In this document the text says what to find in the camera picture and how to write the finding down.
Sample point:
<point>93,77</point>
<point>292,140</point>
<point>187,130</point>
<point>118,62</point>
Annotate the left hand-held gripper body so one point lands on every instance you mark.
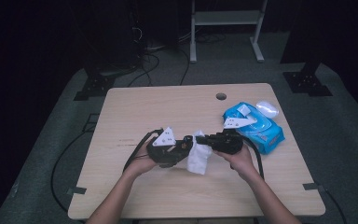
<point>158,152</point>

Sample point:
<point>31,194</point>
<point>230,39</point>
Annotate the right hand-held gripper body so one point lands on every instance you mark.
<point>227,144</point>

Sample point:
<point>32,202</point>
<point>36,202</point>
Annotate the white wet wipe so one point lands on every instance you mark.
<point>199,155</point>

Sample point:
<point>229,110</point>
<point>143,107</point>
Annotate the blue wet wipe pack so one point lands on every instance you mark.
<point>270,137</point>

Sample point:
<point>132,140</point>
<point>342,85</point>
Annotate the person's left hand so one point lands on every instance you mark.
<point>140,163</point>

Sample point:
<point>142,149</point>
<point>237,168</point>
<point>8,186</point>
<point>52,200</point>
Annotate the person's right hand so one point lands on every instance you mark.
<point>240,161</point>

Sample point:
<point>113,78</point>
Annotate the white round lid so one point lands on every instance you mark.
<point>267,109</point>

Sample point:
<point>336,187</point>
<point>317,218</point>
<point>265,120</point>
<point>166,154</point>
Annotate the grey tape piece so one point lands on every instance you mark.
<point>76,190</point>
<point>312,186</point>

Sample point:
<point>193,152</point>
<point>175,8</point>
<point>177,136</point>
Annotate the black stand base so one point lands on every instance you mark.
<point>306,82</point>
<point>94,85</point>

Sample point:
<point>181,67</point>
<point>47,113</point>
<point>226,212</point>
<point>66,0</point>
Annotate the dark equipment cabinet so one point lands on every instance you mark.
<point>115,31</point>

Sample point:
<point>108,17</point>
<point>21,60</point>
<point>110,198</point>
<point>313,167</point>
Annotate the white metal stand frame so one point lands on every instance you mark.
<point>227,17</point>

